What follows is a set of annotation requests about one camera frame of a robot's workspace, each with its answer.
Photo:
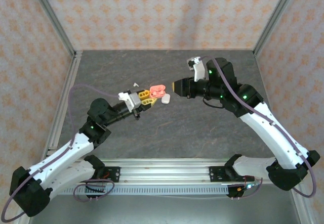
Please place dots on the pink earbud charging case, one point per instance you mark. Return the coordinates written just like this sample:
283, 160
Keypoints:
158, 88

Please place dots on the white earbud charging case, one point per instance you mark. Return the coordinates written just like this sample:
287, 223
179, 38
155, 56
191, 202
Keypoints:
165, 98

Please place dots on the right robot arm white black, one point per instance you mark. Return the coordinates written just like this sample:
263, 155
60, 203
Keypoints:
273, 138

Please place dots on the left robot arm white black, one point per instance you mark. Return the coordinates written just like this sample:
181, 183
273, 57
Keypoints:
63, 150

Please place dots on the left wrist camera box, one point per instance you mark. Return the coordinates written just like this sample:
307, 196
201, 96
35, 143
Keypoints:
130, 101

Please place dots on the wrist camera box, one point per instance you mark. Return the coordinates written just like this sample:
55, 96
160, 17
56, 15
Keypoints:
198, 69
130, 101

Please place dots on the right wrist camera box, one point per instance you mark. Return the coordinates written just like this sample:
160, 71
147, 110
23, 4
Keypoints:
198, 69

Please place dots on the aluminium table edge rail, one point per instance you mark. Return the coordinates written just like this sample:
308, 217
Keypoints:
60, 117

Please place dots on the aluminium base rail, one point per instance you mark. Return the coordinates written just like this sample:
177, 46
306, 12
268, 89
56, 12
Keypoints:
164, 173

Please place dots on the aluminium frame post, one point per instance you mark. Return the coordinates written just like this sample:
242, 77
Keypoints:
50, 16
276, 16
302, 208

